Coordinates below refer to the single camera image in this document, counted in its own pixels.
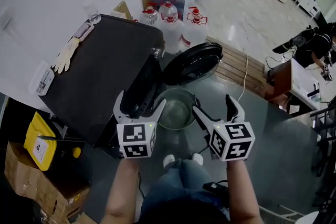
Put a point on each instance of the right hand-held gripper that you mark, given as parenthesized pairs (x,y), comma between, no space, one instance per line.
(231,144)

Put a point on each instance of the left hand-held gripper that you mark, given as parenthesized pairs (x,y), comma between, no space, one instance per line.
(136,139)

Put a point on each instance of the white slotted laundry basket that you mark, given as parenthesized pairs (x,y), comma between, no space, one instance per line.
(178,112)

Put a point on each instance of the black washing machine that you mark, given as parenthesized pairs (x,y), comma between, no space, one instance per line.
(105,73)

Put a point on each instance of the person's left forearm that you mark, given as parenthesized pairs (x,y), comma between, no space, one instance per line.
(120,191)

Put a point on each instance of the person's right forearm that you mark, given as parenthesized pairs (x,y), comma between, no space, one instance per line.
(244,191)

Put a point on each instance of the black washing machine door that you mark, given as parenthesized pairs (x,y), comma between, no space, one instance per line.
(191,65)

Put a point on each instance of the person's right white shoe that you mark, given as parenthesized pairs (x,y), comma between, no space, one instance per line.
(197,158)

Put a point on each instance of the person's white shoe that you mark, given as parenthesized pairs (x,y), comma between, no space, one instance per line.
(169,160)
(197,158)

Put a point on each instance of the wooden floor platform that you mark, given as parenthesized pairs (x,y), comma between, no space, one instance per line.
(236,65)

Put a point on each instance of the person's left white shoe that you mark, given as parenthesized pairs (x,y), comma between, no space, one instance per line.
(169,160)

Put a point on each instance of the black belt device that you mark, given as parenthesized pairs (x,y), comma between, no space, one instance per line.
(215,190)

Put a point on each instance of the person's blue jeans legs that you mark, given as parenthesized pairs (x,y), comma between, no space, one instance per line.
(183,181)

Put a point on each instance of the clear water jug red cap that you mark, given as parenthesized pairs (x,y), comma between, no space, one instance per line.
(149,15)
(170,34)
(193,32)
(168,9)

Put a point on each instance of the brown counter with white top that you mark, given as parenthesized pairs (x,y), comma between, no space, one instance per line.
(302,81)

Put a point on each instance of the cream rubber glove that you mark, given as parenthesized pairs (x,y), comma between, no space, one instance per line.
(65,57)

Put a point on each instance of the pink and white box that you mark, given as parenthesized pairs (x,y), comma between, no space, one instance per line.
(84,31)

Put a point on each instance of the small wooden board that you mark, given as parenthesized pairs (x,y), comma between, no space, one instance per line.
(122,11)

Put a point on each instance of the yellow plastic box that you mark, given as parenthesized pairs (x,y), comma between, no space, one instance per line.
(39,144)

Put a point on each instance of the clear glass cup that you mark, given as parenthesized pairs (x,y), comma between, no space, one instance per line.
(93,14)

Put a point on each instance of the black metal rack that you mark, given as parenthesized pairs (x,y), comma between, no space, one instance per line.
(325,139)

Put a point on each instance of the brown cardboard box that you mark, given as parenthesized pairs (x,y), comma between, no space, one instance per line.
(31,178)

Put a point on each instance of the white cabinet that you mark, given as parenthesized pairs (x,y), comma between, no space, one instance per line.
(309,5)

